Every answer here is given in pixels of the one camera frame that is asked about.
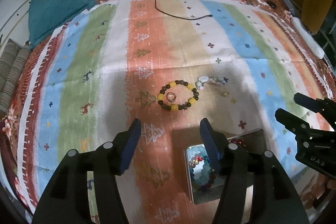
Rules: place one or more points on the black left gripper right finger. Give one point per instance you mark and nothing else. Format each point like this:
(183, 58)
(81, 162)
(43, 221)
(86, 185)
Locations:
(216, 145)

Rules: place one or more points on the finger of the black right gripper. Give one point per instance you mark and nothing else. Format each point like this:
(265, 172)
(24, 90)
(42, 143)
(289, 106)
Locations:
(307, 102)
(292, 123)

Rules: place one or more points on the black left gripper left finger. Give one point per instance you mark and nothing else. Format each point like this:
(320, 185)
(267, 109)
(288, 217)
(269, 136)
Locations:
(122, 148)

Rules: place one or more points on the person's right hand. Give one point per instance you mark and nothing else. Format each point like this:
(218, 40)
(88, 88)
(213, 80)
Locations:
(315, 189)

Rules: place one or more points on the striped colourful mat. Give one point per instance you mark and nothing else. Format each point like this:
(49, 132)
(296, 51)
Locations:
(168, 108)

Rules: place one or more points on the small black round object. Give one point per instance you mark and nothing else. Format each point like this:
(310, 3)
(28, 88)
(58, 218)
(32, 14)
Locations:
(271, 4)

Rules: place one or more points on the striped grey pillow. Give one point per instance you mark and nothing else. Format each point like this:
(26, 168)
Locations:
(13, 60)

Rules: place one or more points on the teal cushion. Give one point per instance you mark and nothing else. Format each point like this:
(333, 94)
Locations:
(47, 15)

